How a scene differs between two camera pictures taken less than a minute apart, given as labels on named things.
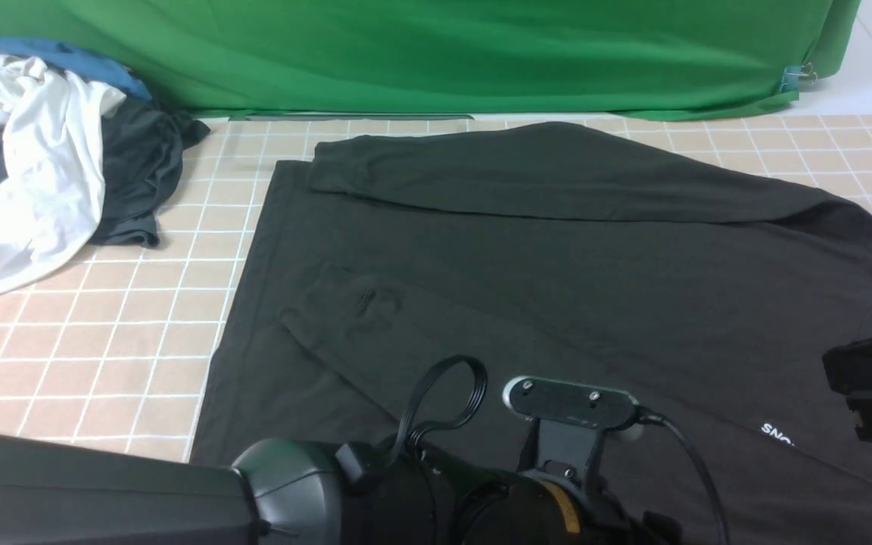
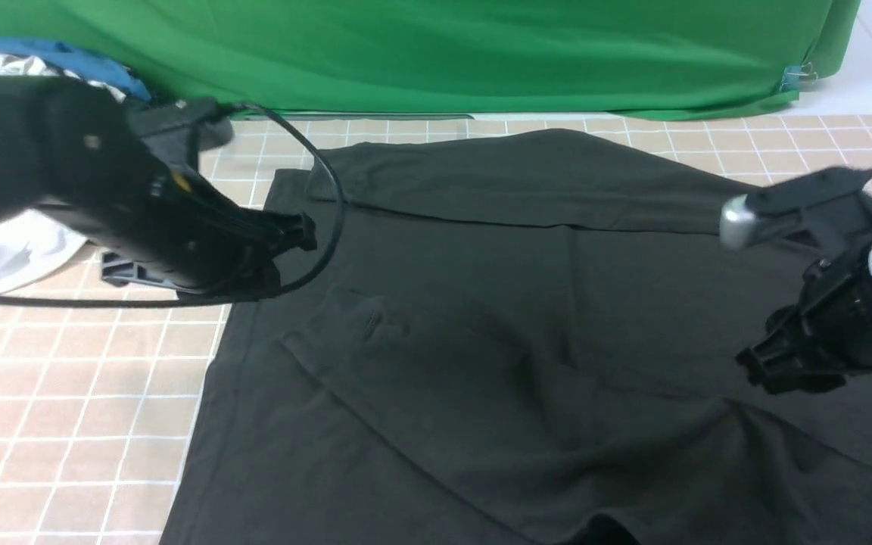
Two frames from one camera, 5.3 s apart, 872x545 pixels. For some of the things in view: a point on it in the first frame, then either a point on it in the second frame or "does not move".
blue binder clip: [792, 74] does not move
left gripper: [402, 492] -> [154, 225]
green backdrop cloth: [514, 58] does not move
